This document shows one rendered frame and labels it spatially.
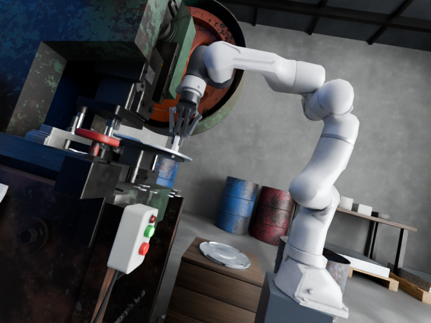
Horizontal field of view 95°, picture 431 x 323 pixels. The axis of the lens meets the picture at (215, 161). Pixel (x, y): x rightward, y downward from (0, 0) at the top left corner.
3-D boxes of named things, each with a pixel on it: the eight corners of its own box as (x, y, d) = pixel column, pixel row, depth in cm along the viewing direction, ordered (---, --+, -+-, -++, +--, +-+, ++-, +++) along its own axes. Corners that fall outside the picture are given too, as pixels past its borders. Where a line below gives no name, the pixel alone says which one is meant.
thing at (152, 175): (156, 183, 95) (160, 171, 95) (85, 180, 50) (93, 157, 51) (101, 167, 99) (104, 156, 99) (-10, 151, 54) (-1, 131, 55)
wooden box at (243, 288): (242, 311, 122) (256, 254, 126) (245, 366, 85) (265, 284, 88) (181, 289, 127) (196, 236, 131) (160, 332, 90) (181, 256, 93)
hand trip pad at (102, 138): (112, 175, 42) (123, 141, 42) (92, 173, 36) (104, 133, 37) (83, 166, 43) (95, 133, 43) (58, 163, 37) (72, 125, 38)
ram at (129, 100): (154, 124, 83) (174, 60, 85) (136, 111, 68) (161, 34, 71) (117, 115, 85) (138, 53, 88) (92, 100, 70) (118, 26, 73)
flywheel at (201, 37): (210, 149, 126) (254, 50, 131) (204, 142, 106) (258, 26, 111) (115, 108, 136) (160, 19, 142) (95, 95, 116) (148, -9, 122)
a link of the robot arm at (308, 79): (354, 56, 65) (330, 79, 81) (297, 54, 66) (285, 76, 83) (348, 115, 64) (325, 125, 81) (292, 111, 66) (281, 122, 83)
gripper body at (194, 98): (177, 87, 71) (170, 111, 70) (200, 91, 70) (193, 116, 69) (183, 96, 79) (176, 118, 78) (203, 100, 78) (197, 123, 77)
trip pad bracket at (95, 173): (97, 247, 44) (124, 163, 46) (58, 264, 34) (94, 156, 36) (74, 239, 45) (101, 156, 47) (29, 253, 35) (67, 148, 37)
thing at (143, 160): (176, 191, 77) (185, 159, 79) (162, 193, 64) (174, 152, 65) (118, 175, 81) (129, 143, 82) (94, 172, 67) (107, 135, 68)
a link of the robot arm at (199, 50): (229, 82, 69) (229, 95, 79) (238, 48, 70) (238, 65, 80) (180, 72, 71) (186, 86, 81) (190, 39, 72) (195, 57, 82)
